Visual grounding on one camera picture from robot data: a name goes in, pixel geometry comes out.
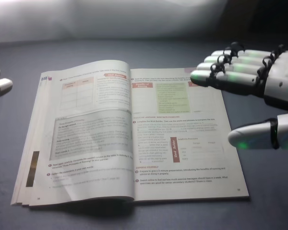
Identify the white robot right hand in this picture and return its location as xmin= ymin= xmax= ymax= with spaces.
xmin=190 ymin=42 xmax=288 ymax=151

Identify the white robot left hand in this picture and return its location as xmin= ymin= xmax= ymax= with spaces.
xmin=0 ymin=65 xmax=13 ymax=102

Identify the textbook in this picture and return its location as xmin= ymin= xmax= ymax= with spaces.
xmin=10 ymin=60 xmax=251 ymax=207

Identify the white backdrop cloth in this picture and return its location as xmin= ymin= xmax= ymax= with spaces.
xmin=0 ymin=0 xmax=288 ymax=45

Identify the grey table cloth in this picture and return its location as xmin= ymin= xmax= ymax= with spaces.
xmin=0 ymin=35 xmax=288 ymax=230

